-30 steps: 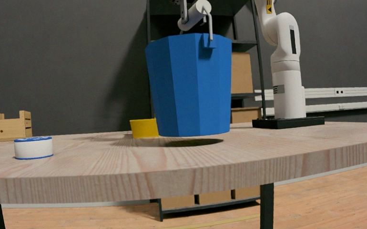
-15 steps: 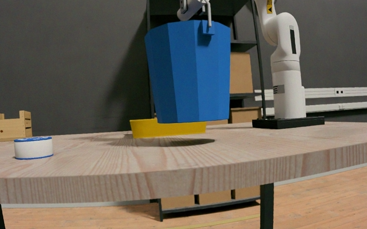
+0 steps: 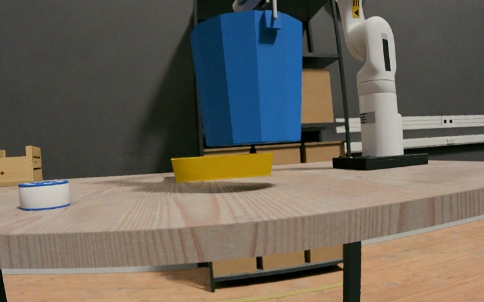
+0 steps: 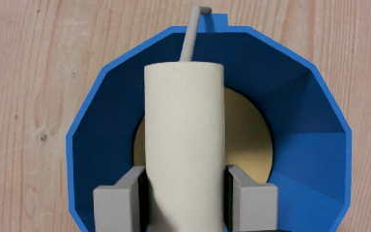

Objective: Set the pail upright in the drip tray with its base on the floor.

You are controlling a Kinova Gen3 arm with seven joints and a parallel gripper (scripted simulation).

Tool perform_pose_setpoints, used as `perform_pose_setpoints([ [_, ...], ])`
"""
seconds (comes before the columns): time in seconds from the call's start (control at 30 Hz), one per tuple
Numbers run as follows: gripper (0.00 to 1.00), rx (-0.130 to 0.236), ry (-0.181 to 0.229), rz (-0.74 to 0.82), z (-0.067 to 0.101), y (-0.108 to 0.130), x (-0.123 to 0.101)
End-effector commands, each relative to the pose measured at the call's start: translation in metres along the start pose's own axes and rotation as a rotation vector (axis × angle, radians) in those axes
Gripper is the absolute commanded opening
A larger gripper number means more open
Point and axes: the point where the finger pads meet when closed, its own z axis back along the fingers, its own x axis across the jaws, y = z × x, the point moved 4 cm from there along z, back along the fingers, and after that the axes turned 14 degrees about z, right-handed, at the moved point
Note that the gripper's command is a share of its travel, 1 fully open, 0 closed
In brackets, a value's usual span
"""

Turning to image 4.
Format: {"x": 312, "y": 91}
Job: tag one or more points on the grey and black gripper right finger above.
{"x": 248, "y": 206}

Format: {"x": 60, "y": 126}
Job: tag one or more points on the blue pail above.
{"x": 257, "y": 104}

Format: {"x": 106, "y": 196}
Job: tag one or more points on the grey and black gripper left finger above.
{"x": 124, "y": 206}

